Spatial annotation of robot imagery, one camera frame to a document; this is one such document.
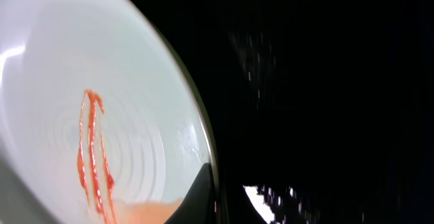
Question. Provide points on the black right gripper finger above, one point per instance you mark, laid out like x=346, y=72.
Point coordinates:
x=198, y=206

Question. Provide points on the light blue plate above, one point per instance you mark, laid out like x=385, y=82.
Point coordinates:
x=99, y=122

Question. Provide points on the round black tray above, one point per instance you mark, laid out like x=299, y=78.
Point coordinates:
x=327, y=102

